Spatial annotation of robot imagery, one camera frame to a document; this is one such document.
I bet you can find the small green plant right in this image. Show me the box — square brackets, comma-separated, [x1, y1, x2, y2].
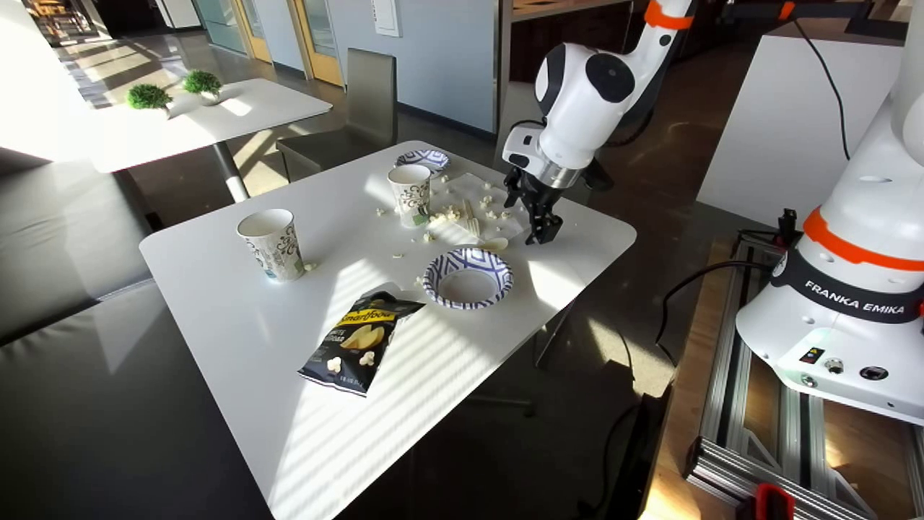
[181, 70, 222, 95]

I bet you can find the white square table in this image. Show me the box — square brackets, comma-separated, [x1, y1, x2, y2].
[142, 145, 635, 520]

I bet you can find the dark bench seat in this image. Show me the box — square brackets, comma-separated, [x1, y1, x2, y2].
[0, 154, 272, 520]

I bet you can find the blue patterned far bowl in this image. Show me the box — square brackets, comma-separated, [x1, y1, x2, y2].
[399, 147, 450, 173]

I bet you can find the patterned paper cup near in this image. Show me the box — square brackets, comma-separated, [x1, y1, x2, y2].
[238, 209, 307, 281]

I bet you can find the small green plant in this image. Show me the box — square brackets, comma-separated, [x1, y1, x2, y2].
[181, 70, 222, 95]
[128, 85, 171, 109]

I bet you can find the patterned paper cup far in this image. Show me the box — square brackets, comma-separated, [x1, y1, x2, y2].
[388, 166, 431, 213]

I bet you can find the patterned paper cup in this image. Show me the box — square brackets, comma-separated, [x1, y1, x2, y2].
[238, 209, 307, 281]
[388, 166, 431, 213]

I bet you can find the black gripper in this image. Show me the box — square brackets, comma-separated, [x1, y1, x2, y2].
[502, 122, 578, 242]

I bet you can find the small green plant left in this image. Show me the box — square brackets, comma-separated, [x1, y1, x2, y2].
[128, 85, 171, 109]

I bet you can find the blue patterned paper bowl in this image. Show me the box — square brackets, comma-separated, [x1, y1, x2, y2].
[424, 248, 515, 310]

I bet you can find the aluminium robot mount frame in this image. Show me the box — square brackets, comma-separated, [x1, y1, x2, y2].
[685, 235, 924, 520]

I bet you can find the grey chair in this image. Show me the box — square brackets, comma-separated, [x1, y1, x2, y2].
[277, 50, 399, 179]

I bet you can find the black cable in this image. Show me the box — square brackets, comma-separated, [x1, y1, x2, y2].
[652, 254, 789, 366]

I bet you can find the white paper napkin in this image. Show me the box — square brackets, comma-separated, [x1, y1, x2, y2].
[424, 173, 529, 251]

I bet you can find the black popcorn bag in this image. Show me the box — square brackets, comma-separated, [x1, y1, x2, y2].
[300, 291, 421, 397]

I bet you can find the white background table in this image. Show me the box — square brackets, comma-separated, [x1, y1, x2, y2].
[0, 79, 333, 173]

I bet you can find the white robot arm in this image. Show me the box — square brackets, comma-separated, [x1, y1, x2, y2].
[502, 0, 924, 424]

